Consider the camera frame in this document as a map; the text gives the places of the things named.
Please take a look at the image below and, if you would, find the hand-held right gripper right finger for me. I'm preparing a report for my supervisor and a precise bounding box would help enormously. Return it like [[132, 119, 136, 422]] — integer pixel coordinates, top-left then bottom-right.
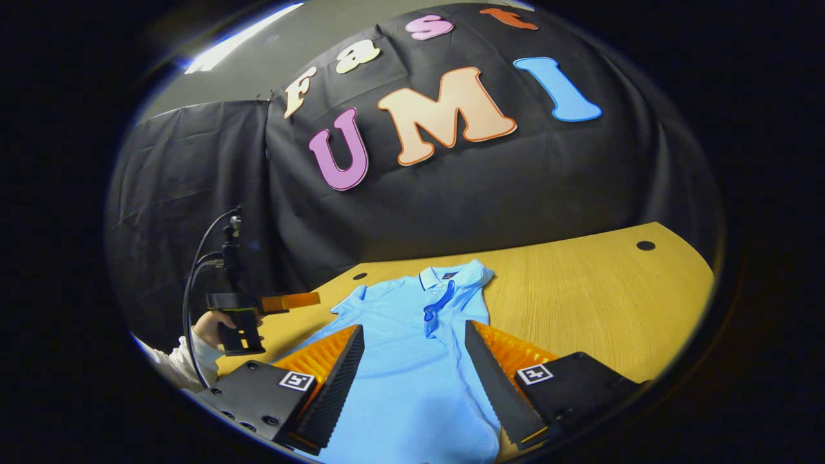
[[464, 320, 648, 452]]

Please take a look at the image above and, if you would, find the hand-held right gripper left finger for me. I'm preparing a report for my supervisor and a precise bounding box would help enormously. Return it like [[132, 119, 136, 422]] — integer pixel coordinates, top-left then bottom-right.
[[193, 324, 365, 456]]

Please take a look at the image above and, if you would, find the light blue T-shirt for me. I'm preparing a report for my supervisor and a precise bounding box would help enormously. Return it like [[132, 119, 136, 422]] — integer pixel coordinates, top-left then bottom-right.
[[274, 259, 510, 464]]

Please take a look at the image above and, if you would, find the black backdrop cloth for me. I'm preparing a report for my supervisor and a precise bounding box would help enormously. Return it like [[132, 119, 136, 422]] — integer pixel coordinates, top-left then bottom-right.
[[106, 3, 726, 352]]

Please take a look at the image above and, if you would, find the black cable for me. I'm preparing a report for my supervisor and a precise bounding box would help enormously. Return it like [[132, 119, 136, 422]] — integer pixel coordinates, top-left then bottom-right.
[[182, 208, 240, 391]]

